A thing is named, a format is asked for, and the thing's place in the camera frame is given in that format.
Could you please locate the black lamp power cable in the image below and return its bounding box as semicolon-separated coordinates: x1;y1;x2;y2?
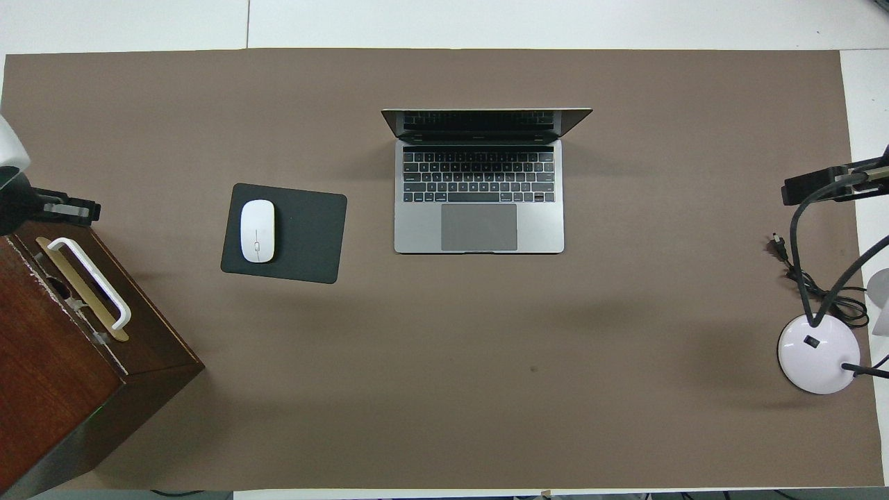
770;233;870;328

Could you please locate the white computer mouse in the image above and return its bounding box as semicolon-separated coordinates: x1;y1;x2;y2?
240;199;276;264

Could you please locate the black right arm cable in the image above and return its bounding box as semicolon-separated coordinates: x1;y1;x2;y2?
790;174;889;327

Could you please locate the black mouse pad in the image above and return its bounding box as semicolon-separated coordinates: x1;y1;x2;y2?
220;183;348;285

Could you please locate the grey apple laptop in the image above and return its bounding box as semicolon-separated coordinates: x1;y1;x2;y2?
381;107;594;255

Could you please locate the white box handle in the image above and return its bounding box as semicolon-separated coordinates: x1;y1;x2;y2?
47;237;132;331

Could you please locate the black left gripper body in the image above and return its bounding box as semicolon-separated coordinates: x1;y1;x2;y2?
0;170;44;237

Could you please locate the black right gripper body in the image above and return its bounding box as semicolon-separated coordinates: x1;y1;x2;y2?
840;156;889;202

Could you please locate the gold metal box plate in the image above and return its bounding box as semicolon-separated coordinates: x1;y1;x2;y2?
35;236;130;342

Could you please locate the brown table mat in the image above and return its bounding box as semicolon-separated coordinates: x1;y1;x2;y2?
0;49;884;490

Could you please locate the dark brown wooden box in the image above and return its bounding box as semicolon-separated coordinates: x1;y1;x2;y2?
0;221;206;499

